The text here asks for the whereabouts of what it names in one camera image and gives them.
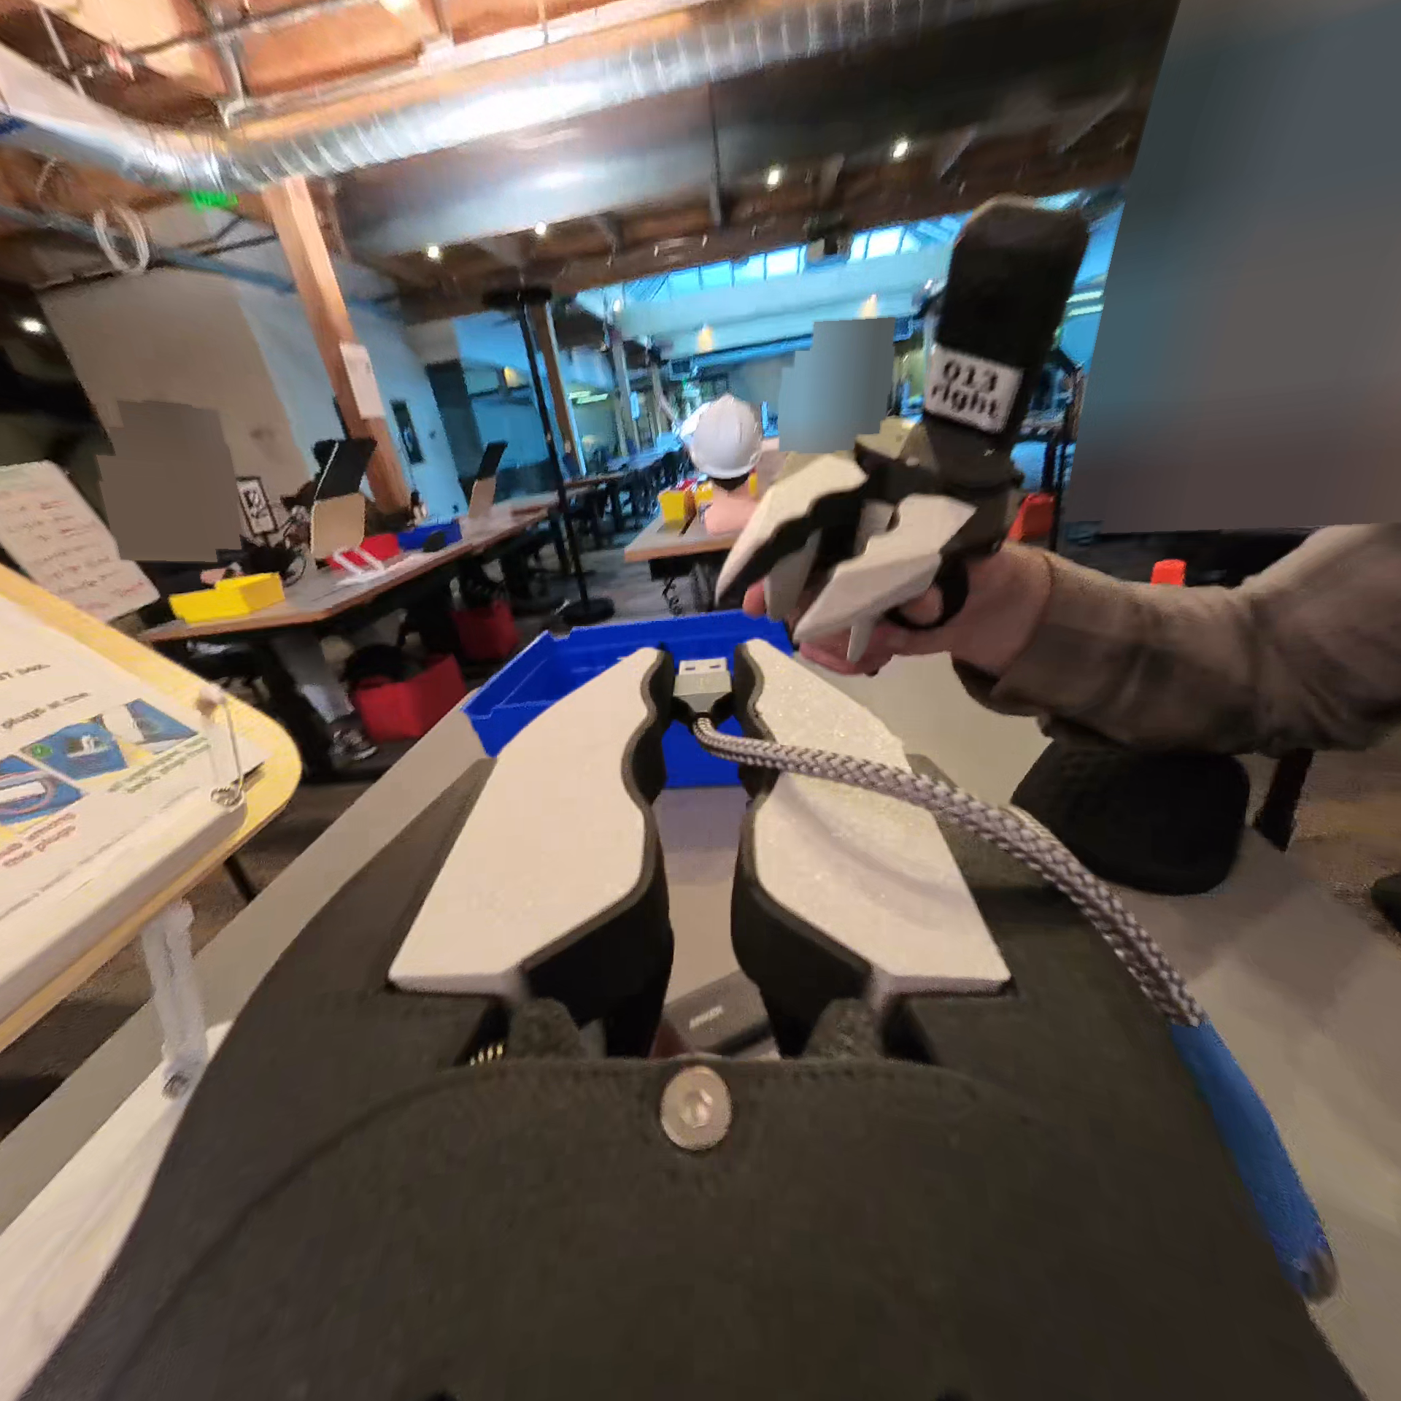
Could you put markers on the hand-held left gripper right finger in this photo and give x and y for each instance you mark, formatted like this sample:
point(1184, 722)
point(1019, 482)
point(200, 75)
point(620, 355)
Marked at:
point(876, 865)

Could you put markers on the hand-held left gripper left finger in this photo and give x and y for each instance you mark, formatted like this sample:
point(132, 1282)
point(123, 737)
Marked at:
point(525, 875)

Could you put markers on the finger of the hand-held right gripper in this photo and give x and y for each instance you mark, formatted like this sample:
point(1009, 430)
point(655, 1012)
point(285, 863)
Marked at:
point(887, 568)
point(799, 515)

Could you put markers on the blue plastic bin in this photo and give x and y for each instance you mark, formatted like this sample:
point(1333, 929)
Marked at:
point(547, 678)

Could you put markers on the slim dark grey hub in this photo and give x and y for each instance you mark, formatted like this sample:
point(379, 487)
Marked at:
point(719, 1017)

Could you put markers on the person's right forearm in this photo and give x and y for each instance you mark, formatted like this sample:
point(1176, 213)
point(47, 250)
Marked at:
point(1226, 657)

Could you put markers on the person's right hand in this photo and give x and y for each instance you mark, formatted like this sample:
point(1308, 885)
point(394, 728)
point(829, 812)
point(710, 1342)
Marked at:
point(996, 623)

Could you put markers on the white hard hat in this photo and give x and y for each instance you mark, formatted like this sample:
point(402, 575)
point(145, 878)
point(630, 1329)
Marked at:
point(722, 433)

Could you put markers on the red bag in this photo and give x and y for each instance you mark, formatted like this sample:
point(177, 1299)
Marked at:
point(412, 705)

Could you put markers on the long wooden workbench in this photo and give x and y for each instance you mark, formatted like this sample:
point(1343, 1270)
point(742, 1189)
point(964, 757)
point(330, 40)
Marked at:
point(350, 580)

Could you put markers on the yellow plastic bin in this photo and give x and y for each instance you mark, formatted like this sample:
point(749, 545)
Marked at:
point(230, 597)

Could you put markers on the small handwritten whiteboard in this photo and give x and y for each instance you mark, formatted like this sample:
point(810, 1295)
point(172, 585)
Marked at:
point(67, 537)

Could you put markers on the silver ventilation duct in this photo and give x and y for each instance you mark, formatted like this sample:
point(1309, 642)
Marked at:
point(547, 98)

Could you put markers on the brown wooden post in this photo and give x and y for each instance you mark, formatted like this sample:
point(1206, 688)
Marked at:
point(328, 328)

